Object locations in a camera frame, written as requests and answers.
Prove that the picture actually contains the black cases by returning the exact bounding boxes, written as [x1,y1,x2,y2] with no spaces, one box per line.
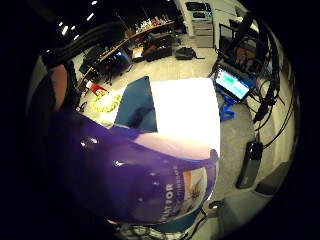
[142,34,175,63]

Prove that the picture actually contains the bundle of black cables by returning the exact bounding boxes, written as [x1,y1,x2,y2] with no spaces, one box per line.
[251,14,299,149]

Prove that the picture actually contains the grey drawer cabinet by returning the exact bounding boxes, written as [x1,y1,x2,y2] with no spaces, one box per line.
[190,1,216,49]

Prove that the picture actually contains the blue laptop stand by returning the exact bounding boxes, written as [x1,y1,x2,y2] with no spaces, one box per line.
[215,87,242,123]

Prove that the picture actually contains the long wooden workbench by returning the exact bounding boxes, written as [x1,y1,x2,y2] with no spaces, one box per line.
[79,19,176,86]

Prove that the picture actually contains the purple snack packet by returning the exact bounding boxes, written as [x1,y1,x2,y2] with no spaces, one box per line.
[46,105,222,226]

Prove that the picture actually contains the black bag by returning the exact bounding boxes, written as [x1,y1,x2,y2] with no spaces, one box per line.
[174,46,198,61]

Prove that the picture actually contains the open laptop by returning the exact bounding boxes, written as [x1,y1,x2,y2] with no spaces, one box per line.
[212,64,257,103]

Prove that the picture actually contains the dark blue mat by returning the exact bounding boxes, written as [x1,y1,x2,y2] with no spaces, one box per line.
[113,75,160,134]

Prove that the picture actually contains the row of ceiling lamps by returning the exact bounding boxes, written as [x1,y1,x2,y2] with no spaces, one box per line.
[57,0,100,42]

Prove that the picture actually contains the red box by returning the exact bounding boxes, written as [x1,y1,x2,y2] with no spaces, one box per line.
[87,81,110,98]

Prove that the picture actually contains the black equipment stand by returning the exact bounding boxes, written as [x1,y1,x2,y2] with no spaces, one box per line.
[217,12,268,75]

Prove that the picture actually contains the black power brick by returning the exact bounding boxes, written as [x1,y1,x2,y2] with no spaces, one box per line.
[235,141,265,190]

